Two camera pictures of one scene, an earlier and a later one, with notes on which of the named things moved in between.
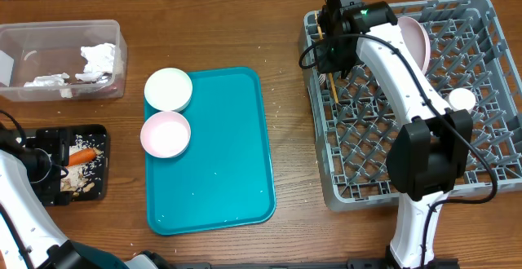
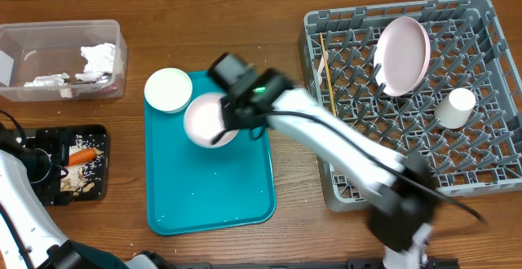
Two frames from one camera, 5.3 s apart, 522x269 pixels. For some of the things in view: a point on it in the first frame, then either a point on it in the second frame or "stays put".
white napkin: x=99 y=62 stays put
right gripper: x=332 y=63 → x=232 y=110
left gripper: x=55 y=140 stays put
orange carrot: x=81 y=156 stays put
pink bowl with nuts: x=165 y=134 → x=204 y=122
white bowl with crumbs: x=168 y=89 stays put
